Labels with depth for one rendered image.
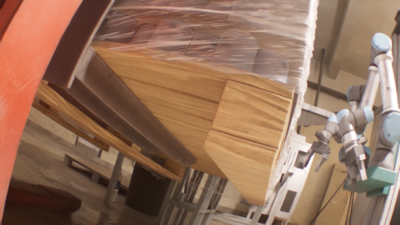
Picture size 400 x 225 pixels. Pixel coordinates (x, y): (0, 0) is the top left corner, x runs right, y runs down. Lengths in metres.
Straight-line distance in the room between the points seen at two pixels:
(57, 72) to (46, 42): 0.10
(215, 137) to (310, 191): 8.04
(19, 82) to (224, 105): 0.31
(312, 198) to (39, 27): 8.25
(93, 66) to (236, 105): 0.27
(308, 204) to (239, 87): 8.03
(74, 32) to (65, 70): 0.08
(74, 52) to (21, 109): 0.16
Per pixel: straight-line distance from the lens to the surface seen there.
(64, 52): 0.59
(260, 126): 0.45
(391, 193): 1.57
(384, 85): 1.40
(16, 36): 0.45
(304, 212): 8.44
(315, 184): 8.49
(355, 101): 2.05
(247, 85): 0.47
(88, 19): 0.59
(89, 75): 0.59
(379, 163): 1.39
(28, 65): 0.48
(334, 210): 8.22
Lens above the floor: 0.40
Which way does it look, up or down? 12 degrees up
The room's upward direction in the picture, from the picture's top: 20 degrees clockwise
